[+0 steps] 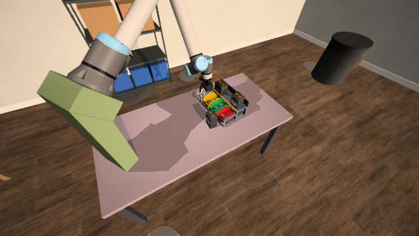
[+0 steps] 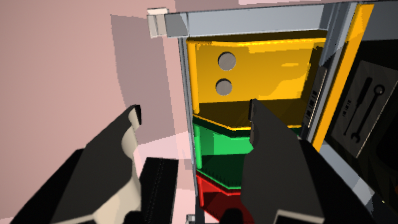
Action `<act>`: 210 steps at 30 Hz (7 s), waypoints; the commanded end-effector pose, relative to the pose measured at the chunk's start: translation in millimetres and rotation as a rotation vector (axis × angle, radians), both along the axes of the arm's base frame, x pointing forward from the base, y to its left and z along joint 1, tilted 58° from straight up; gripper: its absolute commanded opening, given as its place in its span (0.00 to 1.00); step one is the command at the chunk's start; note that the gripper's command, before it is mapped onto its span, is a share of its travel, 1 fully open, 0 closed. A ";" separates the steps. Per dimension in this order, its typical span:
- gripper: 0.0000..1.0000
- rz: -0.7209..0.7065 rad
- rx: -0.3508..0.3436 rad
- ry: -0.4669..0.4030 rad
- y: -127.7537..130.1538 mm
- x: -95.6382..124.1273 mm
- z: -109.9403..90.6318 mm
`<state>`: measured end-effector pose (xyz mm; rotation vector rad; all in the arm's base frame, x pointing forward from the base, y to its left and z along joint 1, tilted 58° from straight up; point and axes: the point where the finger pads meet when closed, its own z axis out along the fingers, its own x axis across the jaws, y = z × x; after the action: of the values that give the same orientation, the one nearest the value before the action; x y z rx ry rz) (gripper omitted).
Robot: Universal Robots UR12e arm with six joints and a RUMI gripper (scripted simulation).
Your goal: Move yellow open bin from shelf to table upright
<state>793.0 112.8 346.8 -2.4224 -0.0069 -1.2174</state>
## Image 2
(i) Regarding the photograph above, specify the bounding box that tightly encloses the red open bin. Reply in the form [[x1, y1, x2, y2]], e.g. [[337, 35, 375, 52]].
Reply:
[[196, 166, 254, 224]]

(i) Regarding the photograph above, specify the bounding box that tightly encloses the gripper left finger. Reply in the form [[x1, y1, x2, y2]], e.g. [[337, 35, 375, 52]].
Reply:
[[9, 105, 142, 224]]

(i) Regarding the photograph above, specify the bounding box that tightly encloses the yellow flat bar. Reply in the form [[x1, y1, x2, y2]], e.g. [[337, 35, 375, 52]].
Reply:
[[311, 3, 374, 152]]

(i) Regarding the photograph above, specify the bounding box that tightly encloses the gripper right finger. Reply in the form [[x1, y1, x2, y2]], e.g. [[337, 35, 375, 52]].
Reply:
[[240, 98, 377, 224]]

